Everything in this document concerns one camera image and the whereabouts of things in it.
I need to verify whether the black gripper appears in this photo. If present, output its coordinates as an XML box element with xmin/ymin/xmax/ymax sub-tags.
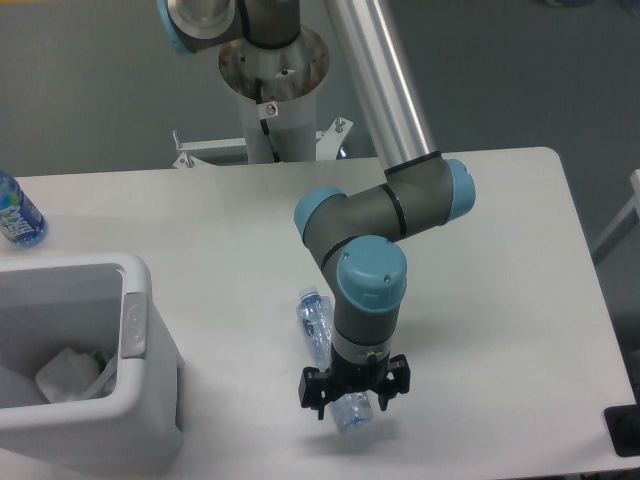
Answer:
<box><xmin>298</xmin><ymin>349</ymin><xmax>411</xmax><ymax>420</ymax></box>

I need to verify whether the clear crushed plastic bottle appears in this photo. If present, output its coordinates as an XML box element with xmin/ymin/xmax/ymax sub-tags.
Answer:
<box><xmin>296</xmin><ymin>286</ymin><xmax>374</xmax><ymax>434</ymax></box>

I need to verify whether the clear plastic wrapper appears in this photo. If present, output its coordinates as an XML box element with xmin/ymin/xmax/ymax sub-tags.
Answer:
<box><xmin>79</xmin><ymin>354</ymin><xmax>118</xmax><ymax>400</ymax></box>

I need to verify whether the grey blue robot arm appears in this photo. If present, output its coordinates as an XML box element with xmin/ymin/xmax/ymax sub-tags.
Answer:
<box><xmin>157</xmin><ymin>1</ymin><xmax>476</xmax><ymax>412</ymax></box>

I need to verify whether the white trash can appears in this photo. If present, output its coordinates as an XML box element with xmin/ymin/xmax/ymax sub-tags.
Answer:
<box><xmin>1</xmin><ymin>253</ymin><xmax>183</xmax><ymax>466</ymax></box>

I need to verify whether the black object at table edge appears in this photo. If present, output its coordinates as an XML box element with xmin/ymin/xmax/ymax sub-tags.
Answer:
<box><xmin>604</xmin><ymin>404</ymin><xmax>639</xmax><ymax>458</ymax></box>

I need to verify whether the white tissue in bin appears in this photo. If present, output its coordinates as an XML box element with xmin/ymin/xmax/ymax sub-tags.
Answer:
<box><xmin>35</xmin><ymin>347</ymin><xmax>106</xmax><ymax>403</ymax></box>

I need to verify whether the blue labelled water bottle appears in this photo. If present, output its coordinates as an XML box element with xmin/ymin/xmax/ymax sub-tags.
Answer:
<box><xmin>1</xmin><ymin>171</ymin><xmax>48</xmax><ymax>247</ymax></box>

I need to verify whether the white pedestal base frame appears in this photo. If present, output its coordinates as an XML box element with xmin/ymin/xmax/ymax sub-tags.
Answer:
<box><xmin>171</xmin><ymin>117</ymin><xmax>377</xmax><ymax>169</ymax></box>

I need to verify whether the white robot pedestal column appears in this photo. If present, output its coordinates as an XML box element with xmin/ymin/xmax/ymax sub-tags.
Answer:
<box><xmin>219</xmin><ymin>26</ymin><xmax>330</xmax><ymax>164</ymax></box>

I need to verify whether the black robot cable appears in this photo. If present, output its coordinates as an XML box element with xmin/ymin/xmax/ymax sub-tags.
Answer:
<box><xmin>254</xmin><ymin>77</ymin><xmax>282</xmax><ymax>164</ymax></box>

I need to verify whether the white frame at right edge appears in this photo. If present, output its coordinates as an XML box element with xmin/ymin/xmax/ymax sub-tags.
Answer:
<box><xmin>591</xmin><ymin>169</ymin><xmax>639</xmax><ymax>265</ymax></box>

